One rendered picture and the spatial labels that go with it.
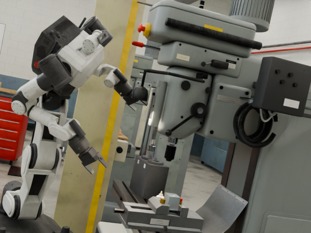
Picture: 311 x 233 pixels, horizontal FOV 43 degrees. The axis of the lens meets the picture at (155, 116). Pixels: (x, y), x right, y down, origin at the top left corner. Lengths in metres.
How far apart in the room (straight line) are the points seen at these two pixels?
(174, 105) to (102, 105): 1.82
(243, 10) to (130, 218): 1.05
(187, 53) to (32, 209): 1.30
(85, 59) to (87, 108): 1.56
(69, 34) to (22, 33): 8.79
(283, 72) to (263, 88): 0.10
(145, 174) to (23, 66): 8.82
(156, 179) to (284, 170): 0.67
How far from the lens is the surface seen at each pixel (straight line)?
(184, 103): 1.78
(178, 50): 1.74
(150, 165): 2.13
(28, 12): 10.88
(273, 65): 1.64
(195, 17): 1.77
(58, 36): 2.01
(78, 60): 1.96
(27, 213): 2.46
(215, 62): 1.76
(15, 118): 6.28
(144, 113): 10.23
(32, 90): 1.97
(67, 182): 3.62
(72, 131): 2.00
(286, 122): 1.93
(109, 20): 3.56
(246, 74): 1.88
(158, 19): 1.75
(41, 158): 2.26
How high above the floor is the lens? 1.48
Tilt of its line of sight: 3 degrees down
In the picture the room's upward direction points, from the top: 12 degrees clockwise
